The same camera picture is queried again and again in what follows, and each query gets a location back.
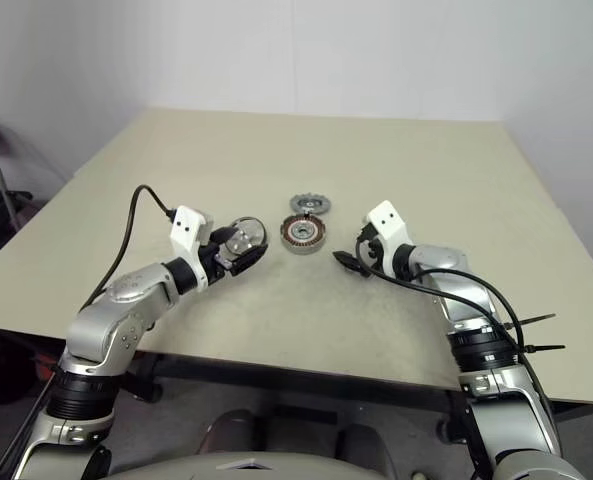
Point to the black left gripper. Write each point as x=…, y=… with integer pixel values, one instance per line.
x=211, y=252

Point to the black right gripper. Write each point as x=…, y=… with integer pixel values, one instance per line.
x=373, y=250

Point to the motor base with copper windings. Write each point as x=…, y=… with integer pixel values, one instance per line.
x=302, y=237

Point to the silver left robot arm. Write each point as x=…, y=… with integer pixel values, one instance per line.
x=121, y=300

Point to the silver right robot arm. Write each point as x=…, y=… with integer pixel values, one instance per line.
x=466, y=295

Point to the grey box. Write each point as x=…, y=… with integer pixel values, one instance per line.
x=388, y=220

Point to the dark rounded shape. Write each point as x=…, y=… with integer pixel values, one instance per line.
x=228, y=437
x=363, y=445

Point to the black zip tie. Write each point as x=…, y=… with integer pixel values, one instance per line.
x=538, y=320
x=543, y=347

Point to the black bulky object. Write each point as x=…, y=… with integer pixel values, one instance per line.
x=6, y=372

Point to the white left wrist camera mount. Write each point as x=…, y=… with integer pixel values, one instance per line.
x=186, y=225

